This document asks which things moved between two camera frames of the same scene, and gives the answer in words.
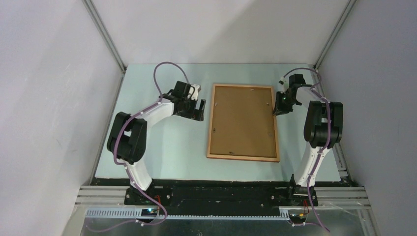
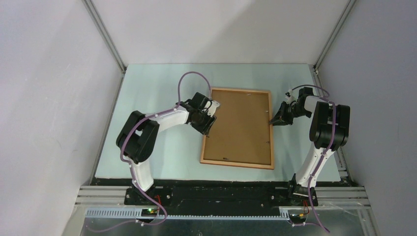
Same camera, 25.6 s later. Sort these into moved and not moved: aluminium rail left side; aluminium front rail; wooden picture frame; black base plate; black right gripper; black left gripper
Moved: wooden picture frame; black right gripper; black left gripper
Not moved: aluminium front rail; black base plate; aluminium rail left side
